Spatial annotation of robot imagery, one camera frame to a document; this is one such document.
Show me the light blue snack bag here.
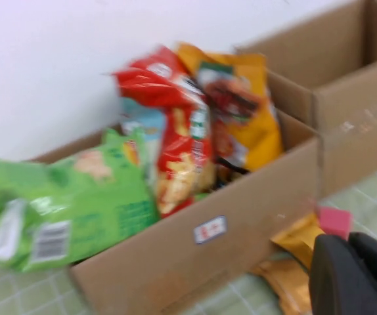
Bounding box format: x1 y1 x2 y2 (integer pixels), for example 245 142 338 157
121 98 166 184

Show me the green chip bag with barcode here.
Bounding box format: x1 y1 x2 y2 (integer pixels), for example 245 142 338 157
20 127 160 273

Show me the yellow snack packet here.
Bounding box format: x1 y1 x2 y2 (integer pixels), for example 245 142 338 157
270 213 324 266

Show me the red fries snack bag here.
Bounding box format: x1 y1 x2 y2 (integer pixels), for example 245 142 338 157
111 45 215 219

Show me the orange foil snack packet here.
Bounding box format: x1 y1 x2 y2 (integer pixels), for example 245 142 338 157
250 259 313 315

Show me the white label red writing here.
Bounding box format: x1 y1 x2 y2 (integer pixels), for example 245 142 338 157
193 215 228 245

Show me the dark brown snack bag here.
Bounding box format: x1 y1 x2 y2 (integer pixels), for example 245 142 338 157
213 156 252 191

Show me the cardboard box with printed text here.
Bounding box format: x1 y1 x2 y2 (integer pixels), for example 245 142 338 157
27 70 324 315

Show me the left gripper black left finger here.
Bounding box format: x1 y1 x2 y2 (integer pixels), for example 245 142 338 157
308 233 377 315

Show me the crumpled green chip bag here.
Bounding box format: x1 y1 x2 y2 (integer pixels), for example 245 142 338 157
0 157 51 270

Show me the yellow chip bag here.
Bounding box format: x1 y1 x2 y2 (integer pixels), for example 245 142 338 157
175 42 284 171

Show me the red foam cube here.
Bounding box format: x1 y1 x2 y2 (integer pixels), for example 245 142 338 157
318 206 353 240

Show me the plain cardboard box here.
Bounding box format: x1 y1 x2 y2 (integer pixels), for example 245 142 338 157
234 0 377 198

